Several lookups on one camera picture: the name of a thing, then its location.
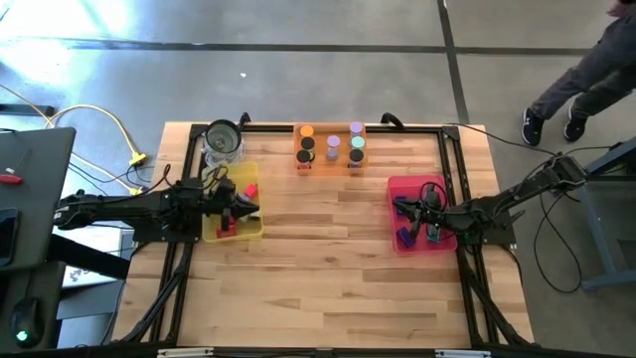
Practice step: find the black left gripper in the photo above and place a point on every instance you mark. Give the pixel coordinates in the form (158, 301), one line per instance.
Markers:
(221, 199)

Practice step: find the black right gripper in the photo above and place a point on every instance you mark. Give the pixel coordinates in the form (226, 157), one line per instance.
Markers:
(433, 211)

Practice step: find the small red wall charger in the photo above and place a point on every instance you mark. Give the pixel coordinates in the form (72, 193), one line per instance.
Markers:
(251, 190)

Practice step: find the black-capped hourglass red sand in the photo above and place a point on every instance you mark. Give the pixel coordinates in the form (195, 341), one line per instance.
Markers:
(303, 156)

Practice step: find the black-capped hourglass green sand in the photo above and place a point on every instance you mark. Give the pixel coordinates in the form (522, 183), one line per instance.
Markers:
(308, 143)

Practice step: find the teal-capped hourglass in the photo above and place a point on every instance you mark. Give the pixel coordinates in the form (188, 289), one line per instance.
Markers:
(358, 142)

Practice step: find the lilac-capped hourglass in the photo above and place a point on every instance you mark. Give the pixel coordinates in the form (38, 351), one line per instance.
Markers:
(333, 141)
(356, 127)

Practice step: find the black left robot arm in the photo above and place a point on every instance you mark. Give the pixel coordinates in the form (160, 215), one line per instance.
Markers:
(124, 209)

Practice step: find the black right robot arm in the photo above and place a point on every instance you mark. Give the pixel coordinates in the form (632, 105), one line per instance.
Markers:
(512, 196)

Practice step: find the yellow plastic bin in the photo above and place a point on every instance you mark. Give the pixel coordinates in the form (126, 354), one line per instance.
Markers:
(246, 174)

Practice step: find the pink plastic bin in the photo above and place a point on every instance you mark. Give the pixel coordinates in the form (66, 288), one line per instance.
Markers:
(442, 243)

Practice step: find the white cup black rim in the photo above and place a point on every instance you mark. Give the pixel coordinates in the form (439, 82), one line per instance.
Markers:
(223, 139)

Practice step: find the orange plastic bin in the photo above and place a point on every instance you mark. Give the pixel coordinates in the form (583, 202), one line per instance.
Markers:
(323, 164)

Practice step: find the white paper sheet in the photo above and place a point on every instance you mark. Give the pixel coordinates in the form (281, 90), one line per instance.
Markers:
(94, 248)

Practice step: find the grey metal stand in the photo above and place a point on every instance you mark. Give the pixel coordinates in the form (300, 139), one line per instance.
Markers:
(601, 248)

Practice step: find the black side desk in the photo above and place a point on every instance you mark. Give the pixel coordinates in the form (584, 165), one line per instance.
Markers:
(30, 174)

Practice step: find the person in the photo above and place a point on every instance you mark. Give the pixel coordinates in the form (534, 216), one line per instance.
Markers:
(586, 79)

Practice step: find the black floor strip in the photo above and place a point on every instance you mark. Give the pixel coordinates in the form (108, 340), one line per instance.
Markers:
(30, 109)

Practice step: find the black phone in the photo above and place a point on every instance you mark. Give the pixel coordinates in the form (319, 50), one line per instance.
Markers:
(7, 238)

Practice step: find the black computer mouse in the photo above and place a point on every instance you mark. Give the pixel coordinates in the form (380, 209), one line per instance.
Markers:
(27, 318)

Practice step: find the black aluminium rig frame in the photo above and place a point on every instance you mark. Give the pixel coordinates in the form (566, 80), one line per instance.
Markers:
(382, 130)

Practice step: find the white frame bracket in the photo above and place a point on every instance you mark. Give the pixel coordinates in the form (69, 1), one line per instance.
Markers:
(462, 354)
(184, 352)

